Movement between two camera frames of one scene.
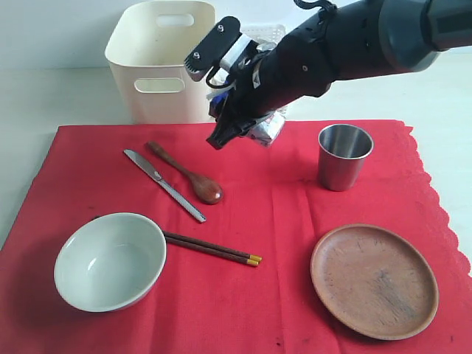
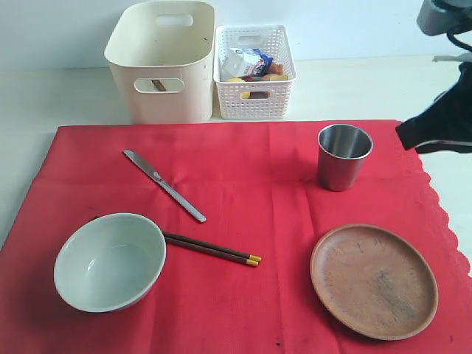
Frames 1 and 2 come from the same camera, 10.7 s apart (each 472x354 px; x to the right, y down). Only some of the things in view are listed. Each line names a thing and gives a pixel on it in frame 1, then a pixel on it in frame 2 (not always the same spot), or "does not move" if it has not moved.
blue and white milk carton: (269, 126) → (245, 62)
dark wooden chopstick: (210, 251) does not move
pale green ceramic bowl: (110, 262) does not move
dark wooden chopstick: (192, 240) does not move
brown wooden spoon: (205, 189) → (158, 85)
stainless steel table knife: (167, 186) does not move
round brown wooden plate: (374, 282) does not move
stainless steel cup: (341, 150) does not move
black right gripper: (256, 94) → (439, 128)
